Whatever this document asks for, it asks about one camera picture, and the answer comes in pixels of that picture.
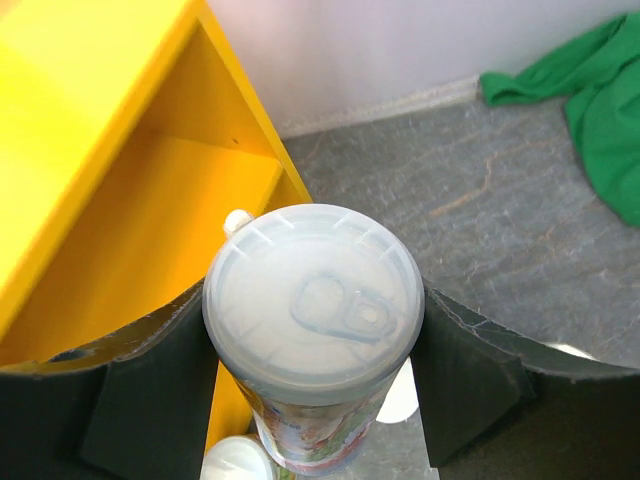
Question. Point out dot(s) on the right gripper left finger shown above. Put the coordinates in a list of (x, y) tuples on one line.
[(133, 404)]

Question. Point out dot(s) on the green cloth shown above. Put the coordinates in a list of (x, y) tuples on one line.
[(598, 73)]

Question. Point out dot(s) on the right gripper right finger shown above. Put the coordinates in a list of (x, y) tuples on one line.
[(497, 405)]

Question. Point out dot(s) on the short green can clear lid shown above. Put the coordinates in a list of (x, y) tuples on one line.
[(401, 400)]

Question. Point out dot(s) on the short orange can white lid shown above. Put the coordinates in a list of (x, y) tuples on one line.
[(237, 458)]

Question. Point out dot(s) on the yellow open shelf cabinet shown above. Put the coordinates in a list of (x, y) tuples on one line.
[(128, 131)]

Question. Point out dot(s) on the tall mixed-vegetable label can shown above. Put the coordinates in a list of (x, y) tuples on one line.
[(313, 309)]

